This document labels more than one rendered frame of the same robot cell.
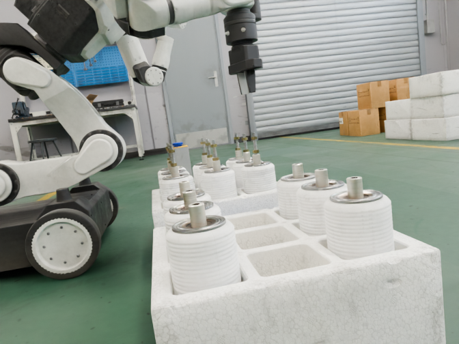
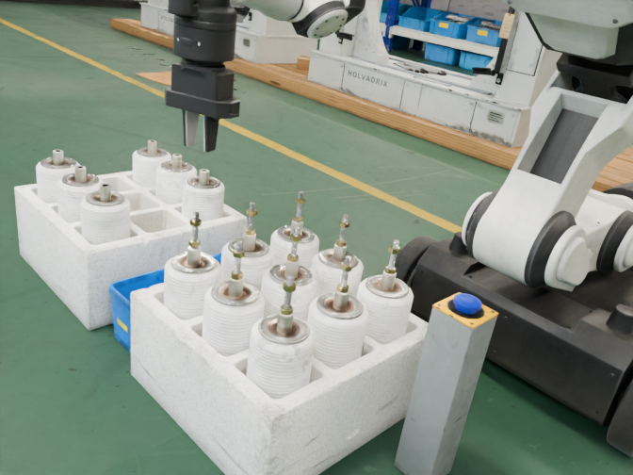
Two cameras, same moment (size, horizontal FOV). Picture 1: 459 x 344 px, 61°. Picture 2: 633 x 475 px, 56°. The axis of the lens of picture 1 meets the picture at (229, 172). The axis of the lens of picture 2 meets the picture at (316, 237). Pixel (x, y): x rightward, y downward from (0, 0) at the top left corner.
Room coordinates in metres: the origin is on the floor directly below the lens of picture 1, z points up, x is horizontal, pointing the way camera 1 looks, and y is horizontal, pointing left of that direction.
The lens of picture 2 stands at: (1.94, -0.45, 0.74)
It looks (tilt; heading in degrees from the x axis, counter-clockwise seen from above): 25 degrees down; 143
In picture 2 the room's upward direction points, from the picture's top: 8 degrees clockwise
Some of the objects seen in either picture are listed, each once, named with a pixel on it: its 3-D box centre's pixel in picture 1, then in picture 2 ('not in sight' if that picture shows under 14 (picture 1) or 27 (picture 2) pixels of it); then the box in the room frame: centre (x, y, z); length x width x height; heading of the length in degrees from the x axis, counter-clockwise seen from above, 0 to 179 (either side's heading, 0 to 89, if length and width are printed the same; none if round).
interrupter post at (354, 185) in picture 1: (354, 188); (57, 157); (0.56, -0.18, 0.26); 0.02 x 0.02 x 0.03
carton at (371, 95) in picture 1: (372, 95); not in sight; (4.65, -1.81, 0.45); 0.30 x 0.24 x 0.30; 11
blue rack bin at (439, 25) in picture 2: not in sight; (457, 25); (-2.57, 4.32, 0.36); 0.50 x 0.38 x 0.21; 100
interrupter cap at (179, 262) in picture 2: (257, 164); (193, 263); (1.11, -0.08, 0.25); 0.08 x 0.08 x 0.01
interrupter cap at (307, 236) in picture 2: (175, 177); (296, 235); (1.07, 0.15, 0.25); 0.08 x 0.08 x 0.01
